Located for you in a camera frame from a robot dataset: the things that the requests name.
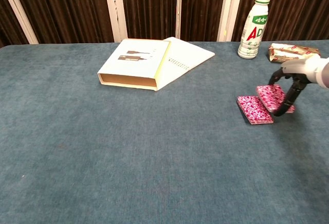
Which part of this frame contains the brown white tissue pack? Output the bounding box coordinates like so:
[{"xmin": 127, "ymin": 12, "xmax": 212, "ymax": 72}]
[{"xmin": 268, "ymin": 43, "xmax": 321, "ymax": 63}]

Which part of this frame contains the thin white pole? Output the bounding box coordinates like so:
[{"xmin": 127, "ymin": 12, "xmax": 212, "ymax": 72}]
[{"xmin": 175, "ymin": 0, "xmax": 182, "ymax": 42}]

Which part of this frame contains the blue felt table cover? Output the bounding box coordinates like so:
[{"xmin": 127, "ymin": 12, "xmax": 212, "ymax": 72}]
[{"xmin": 0, "ymin": 40, "xmax": 329, "ymax": 224}]

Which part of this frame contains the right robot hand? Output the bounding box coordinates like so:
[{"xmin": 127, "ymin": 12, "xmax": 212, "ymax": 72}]
[{"xmin": 268, "ymin": 54, "xmax": 323, "ymax": 117}]

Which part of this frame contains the dark brown curtain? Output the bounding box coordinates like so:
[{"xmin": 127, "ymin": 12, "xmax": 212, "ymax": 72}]
[{"xmin": 0, "ymin": 0, "xmax": 329, "ymax": 47}]

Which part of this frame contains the white book slipcase box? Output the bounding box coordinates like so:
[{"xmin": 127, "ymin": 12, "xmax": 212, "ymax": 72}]
[{"xmin": 97, "ymin": 38, "xmax": 172, "ymax": 91}]

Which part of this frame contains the pink patterned packet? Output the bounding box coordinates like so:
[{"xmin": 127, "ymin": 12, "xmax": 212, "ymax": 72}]
[{"xmin": 236, "ymin": 95, "xmax": 275, "ymax": 125}]

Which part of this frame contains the pink patterned card pile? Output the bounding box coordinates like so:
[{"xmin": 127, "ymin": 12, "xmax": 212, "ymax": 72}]
[{"xmin": 255, "ymin": 84, "xmax": 296, "ymax": 114}]

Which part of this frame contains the white AD milk drink bottle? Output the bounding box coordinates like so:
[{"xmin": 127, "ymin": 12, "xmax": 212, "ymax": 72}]
[{"xmin": 237, "ymin": 0, "xmax": 272, "ymax": 60}]

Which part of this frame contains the white screen frame post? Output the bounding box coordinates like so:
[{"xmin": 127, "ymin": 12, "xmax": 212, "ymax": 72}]
[
  {"xmin": 216, "ymin": 0, "xmax": 245, "ymax": 42},
  {"xmin": 0, "ymin": 0, "xmax": 40, "ymax": 45},
  {"xmin": 102, "ymin": 0, "xmax": 129, "ymax": 43}
]

